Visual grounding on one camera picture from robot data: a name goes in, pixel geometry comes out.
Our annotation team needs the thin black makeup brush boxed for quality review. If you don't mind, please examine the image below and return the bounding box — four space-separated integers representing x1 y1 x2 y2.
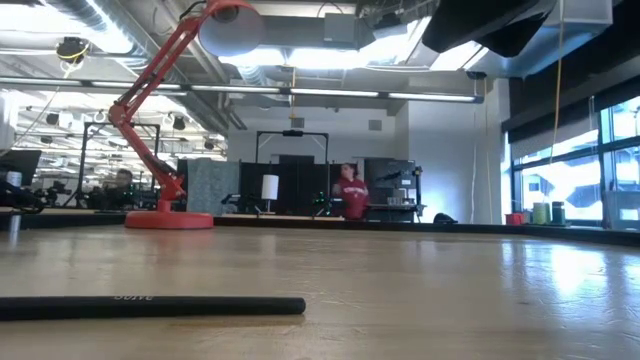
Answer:
0 296 307 323

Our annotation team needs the black monitor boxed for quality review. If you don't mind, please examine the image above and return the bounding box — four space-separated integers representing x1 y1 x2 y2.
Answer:
0 148 43 177

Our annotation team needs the person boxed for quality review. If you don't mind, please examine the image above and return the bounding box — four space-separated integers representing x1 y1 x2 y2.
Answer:
332 162 371 221
102 168 136 210

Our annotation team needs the red desk lamp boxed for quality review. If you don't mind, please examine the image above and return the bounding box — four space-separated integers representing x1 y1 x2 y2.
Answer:
108 0 266 230

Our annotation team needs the long ceiling light bar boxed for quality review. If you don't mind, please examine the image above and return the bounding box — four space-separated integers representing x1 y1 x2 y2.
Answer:
0 74 485 105

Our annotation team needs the black equipment cart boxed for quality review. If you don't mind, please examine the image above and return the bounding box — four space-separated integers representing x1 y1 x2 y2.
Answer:
363 157 426 223

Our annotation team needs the grey fabric partition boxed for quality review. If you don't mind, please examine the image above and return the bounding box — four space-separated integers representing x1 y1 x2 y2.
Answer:
187 159 241 216

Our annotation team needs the black partition curtain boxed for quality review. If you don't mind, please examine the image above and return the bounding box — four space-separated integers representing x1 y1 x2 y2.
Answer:
238 160 359 217

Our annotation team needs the white cylindrical shade lamp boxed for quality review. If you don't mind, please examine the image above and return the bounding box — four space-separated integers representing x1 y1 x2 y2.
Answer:
259 173 279 214

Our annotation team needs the yellow hanging cord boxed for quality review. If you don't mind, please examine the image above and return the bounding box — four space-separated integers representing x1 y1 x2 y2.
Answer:
547 0 566 169

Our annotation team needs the black ceiling camera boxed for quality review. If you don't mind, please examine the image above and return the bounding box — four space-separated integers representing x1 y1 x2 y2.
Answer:
55 36 91 65

